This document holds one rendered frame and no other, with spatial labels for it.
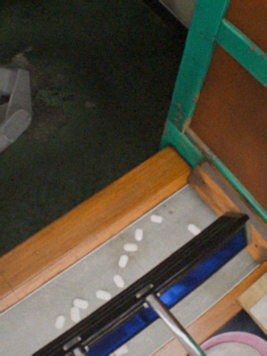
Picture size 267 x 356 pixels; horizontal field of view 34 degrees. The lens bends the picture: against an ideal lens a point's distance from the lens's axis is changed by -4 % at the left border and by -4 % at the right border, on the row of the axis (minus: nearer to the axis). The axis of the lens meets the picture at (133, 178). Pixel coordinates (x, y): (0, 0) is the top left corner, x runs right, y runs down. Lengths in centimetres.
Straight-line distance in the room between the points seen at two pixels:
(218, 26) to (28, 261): 71
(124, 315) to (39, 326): 42
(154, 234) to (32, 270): 33
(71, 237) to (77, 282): 11
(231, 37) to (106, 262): 63
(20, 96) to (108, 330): 49
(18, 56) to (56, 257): 158
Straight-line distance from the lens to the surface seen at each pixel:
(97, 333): 74
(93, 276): 114
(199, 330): 112
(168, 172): 123
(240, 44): 88
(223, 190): 113
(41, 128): 221
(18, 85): 92
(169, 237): 119
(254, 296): 116
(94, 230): 115
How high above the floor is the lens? 185
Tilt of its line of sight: 63 degrees down
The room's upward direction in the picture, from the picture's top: 10 degrees clockwise
